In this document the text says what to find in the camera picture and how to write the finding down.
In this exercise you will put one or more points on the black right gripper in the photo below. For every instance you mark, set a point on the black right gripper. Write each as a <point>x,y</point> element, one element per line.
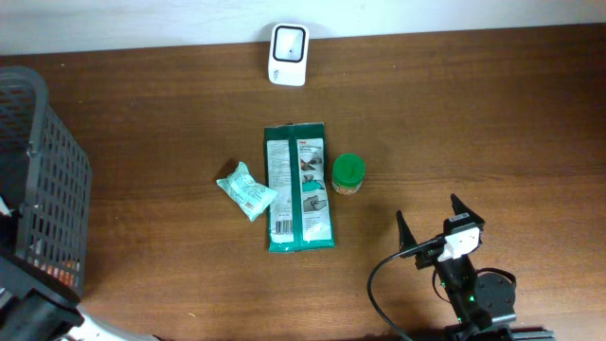
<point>407,240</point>

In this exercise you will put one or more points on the green lid jar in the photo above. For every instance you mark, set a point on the green lid jar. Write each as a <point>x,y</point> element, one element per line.
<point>348,173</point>

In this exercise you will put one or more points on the mint green tissue pack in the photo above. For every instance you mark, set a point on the mint green tissue pack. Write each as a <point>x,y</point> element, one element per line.
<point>252,197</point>

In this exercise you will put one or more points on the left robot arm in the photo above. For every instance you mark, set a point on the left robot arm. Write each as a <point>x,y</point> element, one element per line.
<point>36,306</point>

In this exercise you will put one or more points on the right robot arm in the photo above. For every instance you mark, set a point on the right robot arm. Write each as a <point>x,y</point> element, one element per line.
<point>482,299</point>

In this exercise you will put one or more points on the white barcode scanner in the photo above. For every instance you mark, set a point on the white barcode scanner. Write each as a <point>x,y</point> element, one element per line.
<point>288,54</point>

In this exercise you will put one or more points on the grey plastic mesh basket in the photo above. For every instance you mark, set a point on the grey plastic mesh basket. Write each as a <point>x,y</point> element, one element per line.
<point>45,179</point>

